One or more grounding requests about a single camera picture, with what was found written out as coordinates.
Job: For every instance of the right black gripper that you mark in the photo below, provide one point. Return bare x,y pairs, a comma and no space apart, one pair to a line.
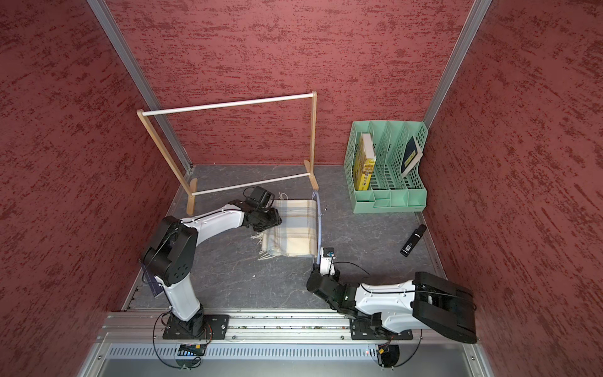
336,277

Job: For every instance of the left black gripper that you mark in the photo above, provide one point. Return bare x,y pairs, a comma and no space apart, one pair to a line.
275,220

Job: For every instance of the plaid beige blue scarf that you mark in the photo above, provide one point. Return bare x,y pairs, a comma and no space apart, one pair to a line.
297,235

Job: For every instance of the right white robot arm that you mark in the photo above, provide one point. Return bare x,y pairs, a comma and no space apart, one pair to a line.
425,302

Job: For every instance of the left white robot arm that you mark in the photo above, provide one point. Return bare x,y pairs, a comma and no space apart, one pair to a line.
172,248

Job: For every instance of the black stapler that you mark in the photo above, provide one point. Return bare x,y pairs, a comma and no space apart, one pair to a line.
413,240

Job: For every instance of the dark blue notebook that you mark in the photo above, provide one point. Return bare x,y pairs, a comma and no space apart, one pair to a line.
149,281

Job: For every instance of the green plastic file organizer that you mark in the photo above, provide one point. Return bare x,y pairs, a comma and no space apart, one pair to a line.
389,190

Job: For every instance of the wooden clothes rack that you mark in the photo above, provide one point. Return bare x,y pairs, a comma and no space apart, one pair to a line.
190,186

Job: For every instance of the dark blue yellow book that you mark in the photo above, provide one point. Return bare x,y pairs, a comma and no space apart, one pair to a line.
412,155

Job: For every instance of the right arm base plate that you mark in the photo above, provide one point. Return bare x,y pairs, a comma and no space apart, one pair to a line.
371,328

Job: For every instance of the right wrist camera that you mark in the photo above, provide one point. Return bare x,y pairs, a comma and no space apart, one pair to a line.
326,261

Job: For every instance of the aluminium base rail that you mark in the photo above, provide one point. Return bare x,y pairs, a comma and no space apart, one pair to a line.
272,342

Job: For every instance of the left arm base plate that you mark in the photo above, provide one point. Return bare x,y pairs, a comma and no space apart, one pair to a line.
212,327

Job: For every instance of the aluminium corner post left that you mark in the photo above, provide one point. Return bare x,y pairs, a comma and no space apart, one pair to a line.
120,45

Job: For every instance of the aluminium corner post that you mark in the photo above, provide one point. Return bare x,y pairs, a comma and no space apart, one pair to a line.
470,28
120,45

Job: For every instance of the aluminium corner post right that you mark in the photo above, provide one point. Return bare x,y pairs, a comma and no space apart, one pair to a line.
470,28

